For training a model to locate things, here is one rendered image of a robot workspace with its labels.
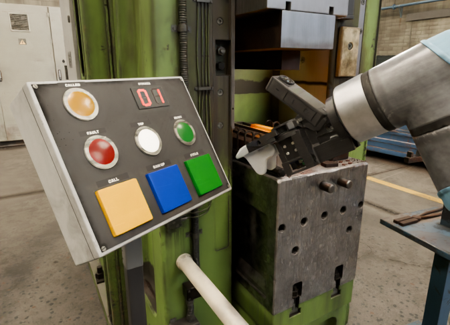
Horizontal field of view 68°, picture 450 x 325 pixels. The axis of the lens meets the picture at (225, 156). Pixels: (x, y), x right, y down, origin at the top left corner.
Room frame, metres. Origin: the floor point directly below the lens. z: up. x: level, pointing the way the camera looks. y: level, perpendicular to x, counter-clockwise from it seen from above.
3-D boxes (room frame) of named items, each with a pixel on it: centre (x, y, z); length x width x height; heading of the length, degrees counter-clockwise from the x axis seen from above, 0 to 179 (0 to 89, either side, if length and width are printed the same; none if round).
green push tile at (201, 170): (0.66, 0.05, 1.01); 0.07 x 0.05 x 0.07; 145
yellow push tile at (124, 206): (0.50, 0.16, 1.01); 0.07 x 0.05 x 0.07; 145
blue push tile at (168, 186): (0.58, 0.10, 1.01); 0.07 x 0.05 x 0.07; 145
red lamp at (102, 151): (0.52, 0.20, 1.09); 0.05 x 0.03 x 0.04; 120
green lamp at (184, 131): (0.69, 0.08, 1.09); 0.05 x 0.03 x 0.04; 120
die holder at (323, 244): (1.22, -0.17, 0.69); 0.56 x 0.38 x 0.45; 30
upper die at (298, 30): (1.19, -0.13, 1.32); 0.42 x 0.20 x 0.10; 30
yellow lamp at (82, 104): (0.55, 0.23, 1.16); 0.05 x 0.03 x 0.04; 120
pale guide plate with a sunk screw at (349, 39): (1.27, -0.44, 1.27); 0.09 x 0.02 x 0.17; 120
